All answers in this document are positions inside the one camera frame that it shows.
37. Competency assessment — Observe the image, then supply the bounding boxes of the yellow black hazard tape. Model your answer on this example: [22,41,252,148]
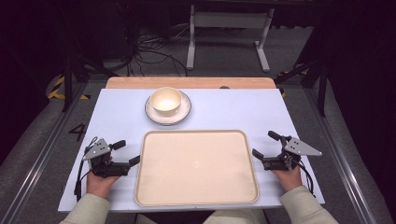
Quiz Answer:
[47,75,92,101]
[276,63,309,98]

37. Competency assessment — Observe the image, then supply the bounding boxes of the white metal stand frame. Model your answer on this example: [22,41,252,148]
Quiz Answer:
[185,4,276,74]

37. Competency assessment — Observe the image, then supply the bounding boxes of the wooden table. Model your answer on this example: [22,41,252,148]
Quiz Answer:
[105,76,277,91]

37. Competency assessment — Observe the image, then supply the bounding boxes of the black floor cables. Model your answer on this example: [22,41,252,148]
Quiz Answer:
[102,22,190,77]

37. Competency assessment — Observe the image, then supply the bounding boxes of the hand-held gripper cable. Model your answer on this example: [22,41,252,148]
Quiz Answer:
[73,135,99,203]
[297,159,317,198]

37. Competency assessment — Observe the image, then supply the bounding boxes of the black metal stand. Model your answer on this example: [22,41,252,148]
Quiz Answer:
[57,0,120,114]
[274,18,331,119]

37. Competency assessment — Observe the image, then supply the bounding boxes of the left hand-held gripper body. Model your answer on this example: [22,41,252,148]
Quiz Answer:
[82,137,133,179]

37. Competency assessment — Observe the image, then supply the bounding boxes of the cream bowl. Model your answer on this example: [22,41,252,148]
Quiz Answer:
[149,86,183,118]

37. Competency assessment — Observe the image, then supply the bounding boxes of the person's right hand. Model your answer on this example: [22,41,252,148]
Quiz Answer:
[271,167,304,193]

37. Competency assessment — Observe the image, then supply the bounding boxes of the aluminium floor rail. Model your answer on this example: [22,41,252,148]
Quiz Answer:
[303,88,379,224]
[0,81,90,224]

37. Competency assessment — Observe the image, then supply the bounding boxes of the left hand-held gripper cable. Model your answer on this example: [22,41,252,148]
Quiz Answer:
[73,135,99,203]

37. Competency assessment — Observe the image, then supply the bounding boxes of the beige rectangular tray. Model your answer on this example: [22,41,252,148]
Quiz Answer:
[134,129,261,207]

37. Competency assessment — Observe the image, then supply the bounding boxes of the white table mat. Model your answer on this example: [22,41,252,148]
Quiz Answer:
[57,88,326,214]

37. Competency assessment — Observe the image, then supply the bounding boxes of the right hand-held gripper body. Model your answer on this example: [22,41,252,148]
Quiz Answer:
[262,135,323,172]

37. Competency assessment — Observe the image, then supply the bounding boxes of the white dark-rimmed plate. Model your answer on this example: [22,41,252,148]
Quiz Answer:
[144,91,192,127]

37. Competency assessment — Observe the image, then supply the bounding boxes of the right hand-held gripper cable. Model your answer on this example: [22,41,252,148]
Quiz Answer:
[297,159,317,198]

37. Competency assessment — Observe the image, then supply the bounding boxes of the person's left hand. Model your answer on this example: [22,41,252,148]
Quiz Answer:
[86,169,121,200]

